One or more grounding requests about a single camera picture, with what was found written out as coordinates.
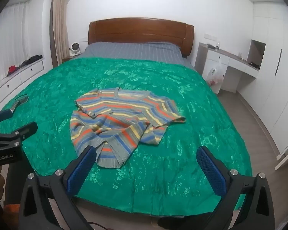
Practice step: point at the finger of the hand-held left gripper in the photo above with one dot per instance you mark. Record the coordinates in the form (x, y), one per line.
(1, 116)
(24, 129)

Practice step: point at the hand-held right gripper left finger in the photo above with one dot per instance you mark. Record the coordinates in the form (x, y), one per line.
(82, 170)

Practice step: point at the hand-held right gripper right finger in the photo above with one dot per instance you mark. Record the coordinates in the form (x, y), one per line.
(210, 167)

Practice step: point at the striped knit sweater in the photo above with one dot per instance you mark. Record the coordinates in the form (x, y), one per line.
(120, 124)

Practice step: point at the dark clothes pile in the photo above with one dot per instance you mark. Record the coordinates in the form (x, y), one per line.
(32, 59)

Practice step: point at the green floral bedspread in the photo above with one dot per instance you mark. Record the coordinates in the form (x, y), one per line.
(172, 153)

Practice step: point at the red cloth item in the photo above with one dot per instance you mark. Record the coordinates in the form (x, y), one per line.
(12, 70)

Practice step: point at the white window seat cabinet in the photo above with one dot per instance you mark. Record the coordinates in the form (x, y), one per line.
(26, 74)

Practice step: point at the white sheer curtain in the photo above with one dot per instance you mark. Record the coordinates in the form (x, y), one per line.
(9, 38)

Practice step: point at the white plastic bag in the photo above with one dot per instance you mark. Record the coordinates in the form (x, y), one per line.
(214, 75)

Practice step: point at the small white fan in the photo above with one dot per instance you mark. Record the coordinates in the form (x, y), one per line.
(74, 48)

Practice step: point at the white desk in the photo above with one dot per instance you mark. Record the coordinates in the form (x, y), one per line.
(232, 63)

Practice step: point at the beige curtain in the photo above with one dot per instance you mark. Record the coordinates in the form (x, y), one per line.
(60, 24)

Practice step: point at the black item in niche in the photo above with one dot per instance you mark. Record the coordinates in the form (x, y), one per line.
(254, 64)

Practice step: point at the clear plastic bottle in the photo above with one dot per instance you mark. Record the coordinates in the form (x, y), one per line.
(217, 46)

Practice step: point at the small black desk item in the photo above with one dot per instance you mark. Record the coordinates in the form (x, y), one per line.
(210, 46)

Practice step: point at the white wardrobe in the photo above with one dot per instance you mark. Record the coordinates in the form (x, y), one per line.
(276, 64)

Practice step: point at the grey striped bed sheet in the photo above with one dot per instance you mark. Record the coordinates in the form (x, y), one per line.
(134, 50)

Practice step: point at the wooden bed headboard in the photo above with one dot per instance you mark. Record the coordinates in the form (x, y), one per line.
(139, 31)

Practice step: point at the white wall socket panel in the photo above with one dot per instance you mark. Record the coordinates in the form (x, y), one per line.
(210, 37)

